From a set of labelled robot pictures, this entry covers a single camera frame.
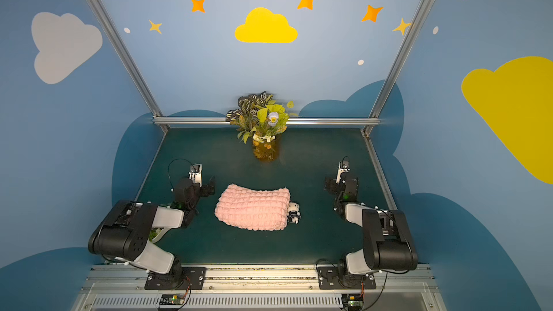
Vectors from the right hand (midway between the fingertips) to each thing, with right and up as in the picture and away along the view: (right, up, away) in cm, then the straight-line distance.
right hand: (343, 175), depth 95 cm
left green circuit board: (-65, -40, -23) cm, 80 cm away
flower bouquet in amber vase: (-36, +25, 0) cm, 44 cm away
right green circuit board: (-4, -40, -23) cm, 47 cm away
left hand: (-63, +1, -1) cm, 63 cm away
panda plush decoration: (-23, -15, -9) cm, 29 cm away
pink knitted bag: (-39, -11, -13) cm, 42 cm away
